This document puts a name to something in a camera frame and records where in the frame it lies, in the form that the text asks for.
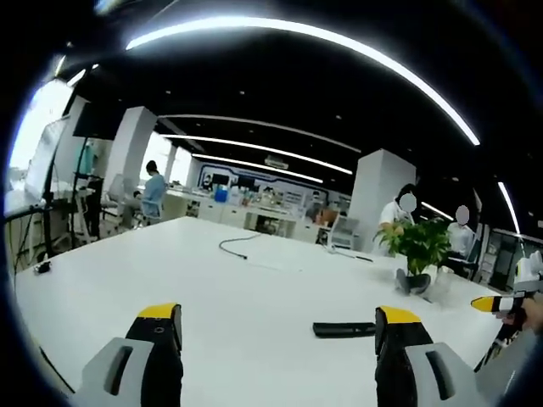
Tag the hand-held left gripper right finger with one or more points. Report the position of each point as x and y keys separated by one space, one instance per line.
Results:
x=424 y=373

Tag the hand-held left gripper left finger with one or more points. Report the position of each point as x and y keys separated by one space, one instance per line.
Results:
x=127 y=373

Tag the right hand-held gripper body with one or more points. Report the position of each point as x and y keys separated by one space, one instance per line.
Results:
x=530 y=271

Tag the black remote control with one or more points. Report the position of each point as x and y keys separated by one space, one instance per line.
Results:
x=339 y=330

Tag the person's right hand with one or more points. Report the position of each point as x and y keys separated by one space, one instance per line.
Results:
x=535 y=311

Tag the black curved object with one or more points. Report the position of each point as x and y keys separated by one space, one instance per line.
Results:
x=412 y=283

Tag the green potted plant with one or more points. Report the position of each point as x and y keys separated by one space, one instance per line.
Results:
x=418 y=246

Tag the black pen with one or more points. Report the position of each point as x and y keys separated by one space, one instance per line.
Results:
x=364 y=258

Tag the small black object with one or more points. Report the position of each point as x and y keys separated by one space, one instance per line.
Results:
x=43 y=267

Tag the white office chair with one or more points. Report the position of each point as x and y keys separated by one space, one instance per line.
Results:
x=344 y=233

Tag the black tripod stand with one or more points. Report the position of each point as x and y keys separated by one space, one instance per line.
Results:
x=50 y=212

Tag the blue box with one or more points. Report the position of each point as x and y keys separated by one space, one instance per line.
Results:
x=220 y=195

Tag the white projection screen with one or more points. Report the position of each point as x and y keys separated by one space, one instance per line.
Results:
x=44 y=161

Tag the long ceiling light strip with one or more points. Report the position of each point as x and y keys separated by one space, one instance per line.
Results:
x=339 y=40

